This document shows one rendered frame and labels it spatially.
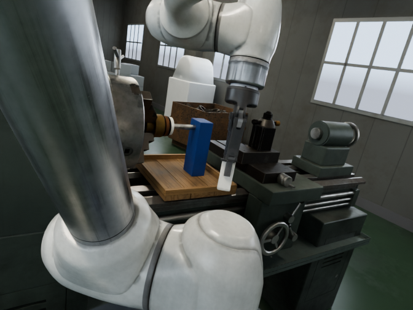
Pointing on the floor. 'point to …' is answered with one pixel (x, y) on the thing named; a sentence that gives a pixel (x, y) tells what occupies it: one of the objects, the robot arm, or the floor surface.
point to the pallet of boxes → (126, 69)
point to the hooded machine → (190, 82)
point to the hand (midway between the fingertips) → (225, 175)
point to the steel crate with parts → (219, 132)
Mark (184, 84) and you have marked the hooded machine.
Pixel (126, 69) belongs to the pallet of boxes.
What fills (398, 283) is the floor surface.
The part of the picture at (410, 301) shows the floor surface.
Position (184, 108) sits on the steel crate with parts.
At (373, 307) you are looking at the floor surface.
